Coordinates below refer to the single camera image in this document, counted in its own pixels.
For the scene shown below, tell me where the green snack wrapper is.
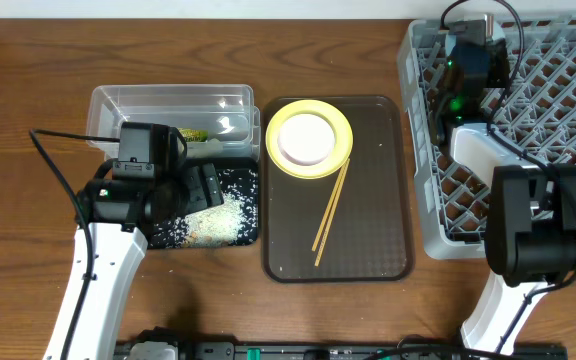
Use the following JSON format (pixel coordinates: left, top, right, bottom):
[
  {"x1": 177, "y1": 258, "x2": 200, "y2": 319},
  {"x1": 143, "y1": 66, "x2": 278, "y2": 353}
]
[{"x1": 179, "y1": 128, "x2": 208, "y2": 143}]

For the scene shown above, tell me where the yellow plate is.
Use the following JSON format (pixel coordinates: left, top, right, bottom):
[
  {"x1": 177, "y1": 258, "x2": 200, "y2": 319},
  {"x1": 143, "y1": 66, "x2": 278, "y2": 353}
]
[{"x1": 265, "y1": 99, "x2": 354, "y2": 180}]

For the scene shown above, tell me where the light blue bowl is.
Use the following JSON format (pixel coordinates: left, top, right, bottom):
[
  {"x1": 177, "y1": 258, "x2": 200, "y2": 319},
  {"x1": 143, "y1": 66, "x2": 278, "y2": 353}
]
[{"x1": 444, "y1": 23, "x2": 505, "y2": 55}]

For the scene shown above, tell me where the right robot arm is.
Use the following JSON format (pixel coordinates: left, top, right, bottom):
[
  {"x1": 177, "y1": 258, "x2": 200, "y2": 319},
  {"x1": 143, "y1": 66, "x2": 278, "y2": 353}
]
[{"x1": 428, "y1": 40, "x2": 576, "y2": 355}]

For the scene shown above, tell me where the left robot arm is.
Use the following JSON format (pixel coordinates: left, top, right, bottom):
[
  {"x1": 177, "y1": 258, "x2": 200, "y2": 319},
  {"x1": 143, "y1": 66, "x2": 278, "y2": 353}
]
[{"x1": 44, "y1": 215, "x2": 148, "y2": 359}]

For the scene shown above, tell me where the rice and peanut waste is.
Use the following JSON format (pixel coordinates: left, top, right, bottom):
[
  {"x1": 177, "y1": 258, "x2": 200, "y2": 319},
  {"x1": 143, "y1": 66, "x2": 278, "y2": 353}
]
[{"x1": 148, "y1": 168, "x2": 259, "y2": 249}]

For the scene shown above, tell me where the black waste tray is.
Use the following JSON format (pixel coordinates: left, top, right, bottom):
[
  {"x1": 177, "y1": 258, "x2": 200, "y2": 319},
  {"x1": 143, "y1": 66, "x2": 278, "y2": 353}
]
[{"x1": 145, "y1": 157, "x2": 261, "y2": 250}]

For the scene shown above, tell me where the grey dishwasher rack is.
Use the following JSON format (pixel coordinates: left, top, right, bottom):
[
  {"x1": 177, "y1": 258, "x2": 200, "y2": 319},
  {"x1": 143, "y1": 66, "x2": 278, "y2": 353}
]
[{"x1": 397, "y1": 15, "x2": 576, "y2": 259}]

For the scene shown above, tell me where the clear plastic bin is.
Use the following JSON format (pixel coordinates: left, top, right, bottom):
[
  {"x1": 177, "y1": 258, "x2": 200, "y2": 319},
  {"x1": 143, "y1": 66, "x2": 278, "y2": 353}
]
[{"x1": 87, "y1": 84, "x2": 261, "y2": 161}]

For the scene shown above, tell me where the lower wooden chopstick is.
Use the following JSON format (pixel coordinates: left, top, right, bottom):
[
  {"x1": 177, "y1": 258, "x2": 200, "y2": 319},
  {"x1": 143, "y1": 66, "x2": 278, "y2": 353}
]
[{"x1": 313, "y1": 159, "x2": 352, "y2": 267}]

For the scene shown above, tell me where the wooden chopstick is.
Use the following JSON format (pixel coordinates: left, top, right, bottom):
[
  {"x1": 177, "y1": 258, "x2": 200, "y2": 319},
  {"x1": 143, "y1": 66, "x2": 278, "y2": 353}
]
[
  {"x1": 311, "y1": 159, "x2": 350, "y2": 251},
  {"x1": 313, "y1": 159, "x2": 352, "y2": 267}
]

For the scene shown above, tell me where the upper wooden chopstick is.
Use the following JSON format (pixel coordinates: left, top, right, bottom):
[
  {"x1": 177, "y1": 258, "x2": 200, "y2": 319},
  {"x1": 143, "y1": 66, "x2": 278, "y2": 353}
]
[{"x1": 311, "y1": 159, "x2": 350, "y2": 251}]

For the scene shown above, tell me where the brown serving tray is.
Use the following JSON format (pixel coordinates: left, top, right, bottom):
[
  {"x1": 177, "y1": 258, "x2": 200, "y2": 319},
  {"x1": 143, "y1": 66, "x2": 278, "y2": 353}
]
[{"x1": 259, "y1": 95, "x2": 414, "y2": 283}]

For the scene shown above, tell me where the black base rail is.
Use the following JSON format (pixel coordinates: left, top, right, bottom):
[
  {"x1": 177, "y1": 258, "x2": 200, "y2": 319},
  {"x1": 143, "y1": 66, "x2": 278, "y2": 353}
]
[{"x1": 115, "y1": 327, "x2": 569, "y2": 360}]

